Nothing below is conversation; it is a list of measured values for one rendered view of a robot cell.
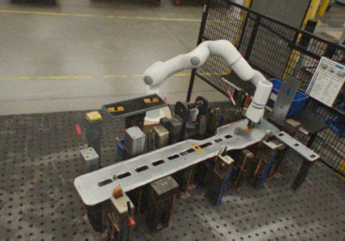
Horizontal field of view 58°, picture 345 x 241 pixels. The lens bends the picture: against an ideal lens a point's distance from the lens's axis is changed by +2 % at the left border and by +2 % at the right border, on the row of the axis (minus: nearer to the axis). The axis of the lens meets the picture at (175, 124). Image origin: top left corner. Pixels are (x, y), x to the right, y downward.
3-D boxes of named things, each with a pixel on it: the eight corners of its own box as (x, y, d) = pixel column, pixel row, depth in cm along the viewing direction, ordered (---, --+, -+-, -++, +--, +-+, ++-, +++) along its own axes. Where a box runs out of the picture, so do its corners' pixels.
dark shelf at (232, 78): (309, 136, 207) (311, 133, 205) (219, 78, 262) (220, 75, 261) (327, 128, 219) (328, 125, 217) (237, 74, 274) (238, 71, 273)
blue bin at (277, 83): (288, 116, 219) (295, 101, 212) (257, 96, 238) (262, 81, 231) (302, 111, 228) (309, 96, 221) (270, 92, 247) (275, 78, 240)
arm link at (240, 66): (233, 58, 196) (262, 93, 201) (227, 67, 184) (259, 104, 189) (244, 49, 191) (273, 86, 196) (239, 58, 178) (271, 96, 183)
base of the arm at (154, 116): (138, 108, 241) (138, 89, 230) (161, 106, 247) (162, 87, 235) (142, 123, 228) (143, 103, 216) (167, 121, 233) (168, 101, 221)
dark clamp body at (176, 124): (165, 175, 200) (174, 128, 178) (154, 163, 208) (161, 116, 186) (178, 170, 205) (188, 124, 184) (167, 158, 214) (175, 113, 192)
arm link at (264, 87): (253, 95, 197) (251, 102, 190) (260, 77, 190) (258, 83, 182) (266, 99, 195) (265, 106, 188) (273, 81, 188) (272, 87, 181)
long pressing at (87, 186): (89, 212, 133) (89, 210, 133) (70, 179, 147) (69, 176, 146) (282, 132, 209) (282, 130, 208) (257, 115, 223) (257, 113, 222)
